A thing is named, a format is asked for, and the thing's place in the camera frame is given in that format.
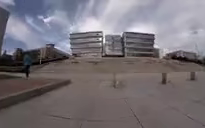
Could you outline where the narrow grey layered building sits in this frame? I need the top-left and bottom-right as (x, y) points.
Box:
(104, 34), (124, 57)

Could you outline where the tall white layered building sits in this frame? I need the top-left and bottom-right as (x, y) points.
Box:
(122, 31), (161, 58)

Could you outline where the grey concrete slab pavement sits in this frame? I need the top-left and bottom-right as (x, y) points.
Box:
(0, 63), (205, 128)

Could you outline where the dry grass slope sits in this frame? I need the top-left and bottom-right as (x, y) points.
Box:
(33, 55), (205, 74)

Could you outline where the low pale building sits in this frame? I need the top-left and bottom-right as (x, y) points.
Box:
(164, 49), (199, 62)

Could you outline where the person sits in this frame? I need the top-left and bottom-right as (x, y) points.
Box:
(22, 54), (33, 80)

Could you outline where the grey concrete kerb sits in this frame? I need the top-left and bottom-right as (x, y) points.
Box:
(0, 78), (72, 113)

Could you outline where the thin tall pole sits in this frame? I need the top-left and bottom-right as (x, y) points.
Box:
(191, 30), (200, 56)

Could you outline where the low brown building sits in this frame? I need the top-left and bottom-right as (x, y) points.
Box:
(13, 43), (71, 64)

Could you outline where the wide white layered building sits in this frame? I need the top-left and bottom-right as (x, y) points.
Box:
(69, 30), (105, 58)

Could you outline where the reddish-brown raised ground bed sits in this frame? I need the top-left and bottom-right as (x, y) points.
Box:
(0, 77), (63, 101)

